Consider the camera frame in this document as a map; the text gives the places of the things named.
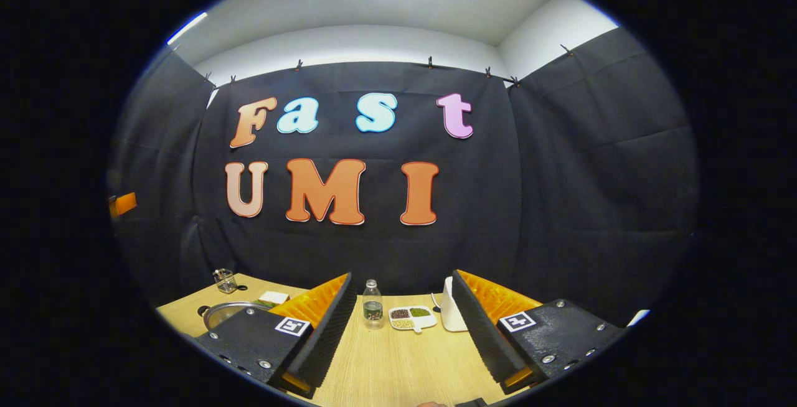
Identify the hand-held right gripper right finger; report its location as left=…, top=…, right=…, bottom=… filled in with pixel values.
left=450, top=269, right=625, bottom=395

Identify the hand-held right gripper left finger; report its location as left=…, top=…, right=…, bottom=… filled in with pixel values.
left=195, top=272, right=359, bottom=399

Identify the steel pot with black handles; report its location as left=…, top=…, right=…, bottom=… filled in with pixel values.
left=202, top=301, right=270, bottom=332

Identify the white toaster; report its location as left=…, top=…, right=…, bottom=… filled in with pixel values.
left=440, top=276, right=469, bottom=333

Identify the clear plastic water bottle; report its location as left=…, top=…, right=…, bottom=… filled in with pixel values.
left=362, top=279, right=384, bottom=330

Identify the sandwich with lettuce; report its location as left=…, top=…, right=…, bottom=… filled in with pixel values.
left=252, top=291, right=291, bottom=308

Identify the white divided bean dish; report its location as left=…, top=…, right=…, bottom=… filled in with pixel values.
left=389, top=306, right=438, bottom=334

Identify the black backdrop cloth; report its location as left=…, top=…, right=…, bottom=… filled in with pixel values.
left=106, top=26, right=698, bottom=327

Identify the narrow ceiling light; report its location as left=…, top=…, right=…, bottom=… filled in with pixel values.
left=166, top=12, right=208, bottom=45

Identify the row of black cloth clips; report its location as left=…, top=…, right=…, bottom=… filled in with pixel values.
left=202, top=43, right=573, bottom=87

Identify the metal wire holder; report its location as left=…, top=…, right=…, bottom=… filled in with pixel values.
left=213, top=268, right=238, bottom=294

